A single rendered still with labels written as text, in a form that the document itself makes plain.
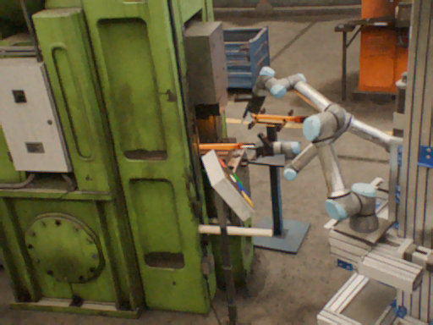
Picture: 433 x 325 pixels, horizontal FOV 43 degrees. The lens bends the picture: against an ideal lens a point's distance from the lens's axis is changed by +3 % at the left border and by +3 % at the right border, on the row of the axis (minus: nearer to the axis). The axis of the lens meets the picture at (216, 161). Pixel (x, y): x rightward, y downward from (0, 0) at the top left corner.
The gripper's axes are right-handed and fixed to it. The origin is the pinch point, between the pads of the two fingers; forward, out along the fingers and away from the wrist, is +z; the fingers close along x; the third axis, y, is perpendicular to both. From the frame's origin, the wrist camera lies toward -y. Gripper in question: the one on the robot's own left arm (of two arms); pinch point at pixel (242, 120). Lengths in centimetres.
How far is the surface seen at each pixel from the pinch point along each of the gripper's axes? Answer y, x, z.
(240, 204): 19, -56, 15
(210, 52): -31.2, -3.0, -31.1
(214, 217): 9, 1, 74
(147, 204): -31, -24, 67
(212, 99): -20.4, -3.1, -6.1
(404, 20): 103, 328, -18
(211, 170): -2.3, -48.2, 9.3
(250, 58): -33, 369, 102
